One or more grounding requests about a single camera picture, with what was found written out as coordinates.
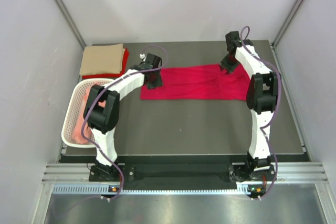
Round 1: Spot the crimson t shirt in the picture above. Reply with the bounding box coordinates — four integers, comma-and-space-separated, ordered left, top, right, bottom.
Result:
140, 64, 250, 101

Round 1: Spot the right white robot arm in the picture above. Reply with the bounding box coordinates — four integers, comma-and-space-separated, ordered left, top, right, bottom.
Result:
220, 39, 281, 180

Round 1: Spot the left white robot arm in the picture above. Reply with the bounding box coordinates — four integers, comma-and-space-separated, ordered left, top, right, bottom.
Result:
81, 68, 163, 182

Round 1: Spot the folded red t shirt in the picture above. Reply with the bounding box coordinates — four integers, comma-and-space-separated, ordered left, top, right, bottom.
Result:
81, 48, 130, 80

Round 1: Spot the folded beige t shirt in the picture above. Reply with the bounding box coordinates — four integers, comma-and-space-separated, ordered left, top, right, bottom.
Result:
79, 44, 124, 76

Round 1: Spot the pink crumpled t shirt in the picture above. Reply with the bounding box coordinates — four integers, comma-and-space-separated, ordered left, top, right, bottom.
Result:
72, 83, 106, 145

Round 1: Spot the white plastic laundry basket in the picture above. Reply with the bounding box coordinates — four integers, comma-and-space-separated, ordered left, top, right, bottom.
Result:
61, 78, 112, 148

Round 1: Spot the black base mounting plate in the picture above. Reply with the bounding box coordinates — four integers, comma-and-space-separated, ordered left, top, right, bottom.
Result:
89, 155, 276, 190

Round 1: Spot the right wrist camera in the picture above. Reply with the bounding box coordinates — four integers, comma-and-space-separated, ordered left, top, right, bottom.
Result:
225, 31, 242, 53

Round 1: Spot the grey slotted cable duct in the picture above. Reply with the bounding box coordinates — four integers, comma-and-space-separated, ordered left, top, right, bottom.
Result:
52, 183, 266, 195

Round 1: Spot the right aluminium frame post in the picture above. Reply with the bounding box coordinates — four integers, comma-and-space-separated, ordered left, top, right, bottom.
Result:
270, 0, 305, 49

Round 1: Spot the aluminium frame post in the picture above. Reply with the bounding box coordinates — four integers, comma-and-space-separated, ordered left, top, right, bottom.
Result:
270, 0, 305, 49
54, 0, 86, 49

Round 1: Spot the left aluminium frame post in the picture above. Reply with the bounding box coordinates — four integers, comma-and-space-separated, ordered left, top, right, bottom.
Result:
54, 0, 86, 49

